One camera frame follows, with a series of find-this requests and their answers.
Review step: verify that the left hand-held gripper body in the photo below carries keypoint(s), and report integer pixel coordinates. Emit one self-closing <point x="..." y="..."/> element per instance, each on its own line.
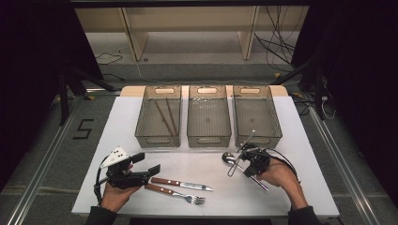
<point x="122" y="176"/>

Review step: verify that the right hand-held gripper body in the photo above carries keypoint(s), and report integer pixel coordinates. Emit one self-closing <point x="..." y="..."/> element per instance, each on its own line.
<point x="258" y="159"/>

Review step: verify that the silver metal spoon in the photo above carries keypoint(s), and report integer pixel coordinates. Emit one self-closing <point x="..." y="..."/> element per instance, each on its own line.
<point x="227" y="157"/>

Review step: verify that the clear grey plastic bin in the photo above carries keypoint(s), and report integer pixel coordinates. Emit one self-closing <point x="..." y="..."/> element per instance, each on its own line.
<point x="159" y="117"/>
<point x="208" y="117"/>
<point x="256" y="117"/>

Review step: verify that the person's left hand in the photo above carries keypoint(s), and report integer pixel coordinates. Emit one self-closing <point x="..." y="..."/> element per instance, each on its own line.
<point x="115" y="197"/>

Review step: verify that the person's right hand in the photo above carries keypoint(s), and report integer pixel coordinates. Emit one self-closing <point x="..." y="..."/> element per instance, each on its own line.
<point x="277" y="175"/>

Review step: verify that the white table sheet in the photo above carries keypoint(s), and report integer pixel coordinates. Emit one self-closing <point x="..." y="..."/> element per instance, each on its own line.
<point x="234" y="204"/>

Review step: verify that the black metal stand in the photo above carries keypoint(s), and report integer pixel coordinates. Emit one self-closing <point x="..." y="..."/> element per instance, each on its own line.
<point x="318" y="93"/>
<point x="64" y="100"/>

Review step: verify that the dark curtain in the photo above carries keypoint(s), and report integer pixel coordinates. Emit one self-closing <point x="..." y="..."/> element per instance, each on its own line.
<point x="366" y="78"/>
<point x="28" y="78"/>

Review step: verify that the light wooden shelf unit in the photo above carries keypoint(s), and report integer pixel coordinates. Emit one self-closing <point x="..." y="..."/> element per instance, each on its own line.
<point x="187" y="18"/>

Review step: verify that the aluminium floor rail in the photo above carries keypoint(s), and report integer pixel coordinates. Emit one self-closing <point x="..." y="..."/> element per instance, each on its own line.
<point x="40" y="175"/>
<point x="344" y="168"/>

